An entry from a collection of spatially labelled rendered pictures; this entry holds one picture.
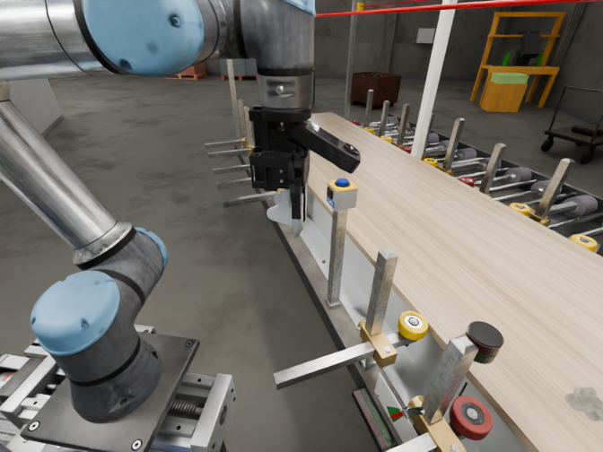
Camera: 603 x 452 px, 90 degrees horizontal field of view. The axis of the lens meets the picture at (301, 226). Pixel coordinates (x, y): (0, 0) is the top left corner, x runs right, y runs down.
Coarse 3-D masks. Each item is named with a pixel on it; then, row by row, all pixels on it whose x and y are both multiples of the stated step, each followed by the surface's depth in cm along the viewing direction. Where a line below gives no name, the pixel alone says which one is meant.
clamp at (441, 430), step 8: (416, 400) 72; (416, 416) 70; (416, 424) 71; (424, 424) 68; (432, 424) 68; (440, 424) 68; (448, 424) 68; (424, 432) 68; (432, 432) 66; (440, 432) 66; (448, 432) 66; (440, 440) 65; (448, 440) 65; (456, 440) 65; (440, 448) 64; (448, 448) 64; (464, 448) 64
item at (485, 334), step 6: (474, 324) 58; (480, 324) 58; (486, 324) 58; (474, 330) 56; (480, 330) 56; (486, 330) 56; (492, 330) 56; (474, 336) 55; (480, 336) 55; (486, 336) 55; (492, 336) 55; (498, 336) 55; (480, 342) 54; (486, 342) 54; (492, 342) 54; (498, 342) 54
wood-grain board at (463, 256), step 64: (320, 192) 155; (384, 192) 155; (448, 192) 155; (448, 256) 112; (512, 256) 112; (576, 256) 112; (448, 320) 88; (512, 320) 88; (576, 320) 88; (512, 384) 72; (576, 384) 72; (576, 448) 61
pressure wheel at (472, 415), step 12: (468, 396) 69; (456, 408) 67; (468, 408) 67; (480, 408) 67; (456, 420) 66; (468, 420) 65; (480, 420) 65; (492, 420) 65; (468, 432) 64; (480, 432) 63
